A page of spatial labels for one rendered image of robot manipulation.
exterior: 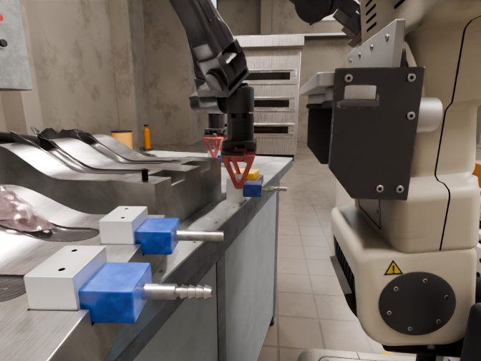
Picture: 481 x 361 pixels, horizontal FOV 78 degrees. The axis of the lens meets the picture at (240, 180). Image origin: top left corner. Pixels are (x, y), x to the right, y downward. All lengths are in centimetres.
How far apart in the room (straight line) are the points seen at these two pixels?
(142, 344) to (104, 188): 24
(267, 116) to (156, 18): 489
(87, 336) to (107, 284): 4
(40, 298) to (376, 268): 40
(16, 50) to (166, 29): 809
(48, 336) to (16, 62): 123
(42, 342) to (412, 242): 42
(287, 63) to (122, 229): 572
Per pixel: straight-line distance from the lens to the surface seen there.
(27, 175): 65
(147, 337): 49
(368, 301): 50
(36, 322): 26
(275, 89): 592
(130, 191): 49
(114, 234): 35
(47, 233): 42
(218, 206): 62
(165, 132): 921
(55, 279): 26
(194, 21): 56
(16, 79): 139
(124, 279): 26
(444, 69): 48
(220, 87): 57
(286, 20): 1036
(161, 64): 928
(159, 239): 34
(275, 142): 594
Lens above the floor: 100
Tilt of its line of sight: 13 degrees down
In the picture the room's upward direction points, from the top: straight up
